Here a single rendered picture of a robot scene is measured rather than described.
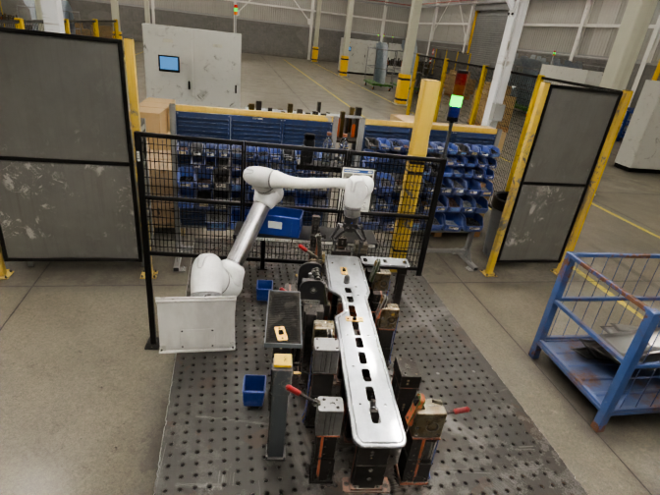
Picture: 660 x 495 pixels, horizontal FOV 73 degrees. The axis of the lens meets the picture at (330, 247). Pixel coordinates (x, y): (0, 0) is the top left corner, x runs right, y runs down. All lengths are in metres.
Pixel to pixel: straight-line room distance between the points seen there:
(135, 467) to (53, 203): 2.36
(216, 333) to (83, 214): 2.30
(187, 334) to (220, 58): 6.84
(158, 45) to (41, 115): 4.82
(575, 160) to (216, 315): 3.99
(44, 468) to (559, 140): 4.75
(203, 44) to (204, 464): 7.53
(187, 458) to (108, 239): 2.79
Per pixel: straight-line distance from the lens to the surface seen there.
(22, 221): 4.51
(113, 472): 2.87
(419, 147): 2.96
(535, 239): 5.35
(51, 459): 3.03
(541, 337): 3.97
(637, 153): 12.74
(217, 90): 8.72
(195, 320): 2.27
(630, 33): 9.30
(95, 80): 3.98
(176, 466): 1.92
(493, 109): 6.79
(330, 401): 1.62
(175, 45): 8.70
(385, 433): 1.65
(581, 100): 5.02
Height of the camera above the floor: 2.19
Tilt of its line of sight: 25 degrees down
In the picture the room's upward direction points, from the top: 7 degrees clockwise
